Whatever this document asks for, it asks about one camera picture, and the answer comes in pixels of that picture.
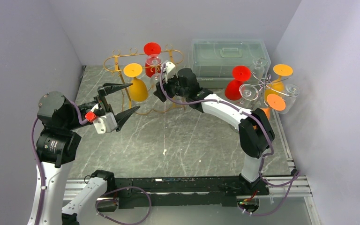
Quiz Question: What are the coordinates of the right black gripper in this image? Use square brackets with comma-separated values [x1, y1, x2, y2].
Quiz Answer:
[153, 72, 188, 103]

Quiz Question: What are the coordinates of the gold wire glass rack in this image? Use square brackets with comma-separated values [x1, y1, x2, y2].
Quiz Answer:
[103, 45, 184, 110]

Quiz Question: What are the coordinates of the yellow goblet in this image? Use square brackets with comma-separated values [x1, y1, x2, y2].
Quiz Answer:
[264, 64, 293, 98]
[123, 63, 149, 102]

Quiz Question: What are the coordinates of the red goblet back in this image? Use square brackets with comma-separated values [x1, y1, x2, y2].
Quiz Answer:
[143, 42, 163, 78]

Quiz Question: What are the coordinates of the red goblet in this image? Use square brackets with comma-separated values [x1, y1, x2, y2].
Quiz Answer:
[225, 65, 252, 101]
[143, 42, 163, 78]

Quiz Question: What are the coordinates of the tall clear flute glass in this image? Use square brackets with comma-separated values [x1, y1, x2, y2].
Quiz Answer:
[239, 84, 260, 110]

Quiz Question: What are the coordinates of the clear stemless glass front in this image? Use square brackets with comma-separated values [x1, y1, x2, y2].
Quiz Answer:
[251, 58, 268, 80]

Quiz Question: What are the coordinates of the silver wire glass rack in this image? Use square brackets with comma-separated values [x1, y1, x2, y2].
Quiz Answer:
[250, 60, 292, 99]

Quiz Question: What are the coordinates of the orange goblet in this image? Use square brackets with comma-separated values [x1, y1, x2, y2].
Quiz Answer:
[253, 94, 286, 120]

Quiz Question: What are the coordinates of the clear ribbed wine glass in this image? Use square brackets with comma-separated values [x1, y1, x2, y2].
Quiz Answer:
[277, 83, 300, 114]

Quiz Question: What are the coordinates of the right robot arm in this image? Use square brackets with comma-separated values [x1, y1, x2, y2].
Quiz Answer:
[154, 65, 275, 195]

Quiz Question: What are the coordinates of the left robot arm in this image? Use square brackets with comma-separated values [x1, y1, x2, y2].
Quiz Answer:
[29, 83, 137, 225]

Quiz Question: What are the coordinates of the clear plastic storage box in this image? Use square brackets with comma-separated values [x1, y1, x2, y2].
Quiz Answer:
[189, 39, 271, 89]

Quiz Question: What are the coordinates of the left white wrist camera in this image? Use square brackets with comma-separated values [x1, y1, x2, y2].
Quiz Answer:
[92, 112, 118, 134]

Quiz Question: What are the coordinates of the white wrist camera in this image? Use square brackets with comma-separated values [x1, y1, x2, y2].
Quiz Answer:
[161, 60, 177, 83]
[92, 112, 118, 134]

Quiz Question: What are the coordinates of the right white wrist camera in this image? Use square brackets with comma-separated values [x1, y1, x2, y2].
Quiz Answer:
[161, 60, 177, 83]

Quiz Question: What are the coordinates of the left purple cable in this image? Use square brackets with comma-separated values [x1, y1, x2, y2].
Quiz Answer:
[30, 99, 152, 225]

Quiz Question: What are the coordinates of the purple cable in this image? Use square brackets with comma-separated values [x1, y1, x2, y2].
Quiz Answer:
[159, 63, 301, 218]
[30, 99, 152, 225]

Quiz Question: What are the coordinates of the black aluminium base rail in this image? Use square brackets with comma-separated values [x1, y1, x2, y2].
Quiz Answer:
[59, 176, 312, 209]

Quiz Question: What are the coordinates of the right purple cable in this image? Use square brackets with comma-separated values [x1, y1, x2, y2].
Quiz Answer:
[159, 63, 301, 218]

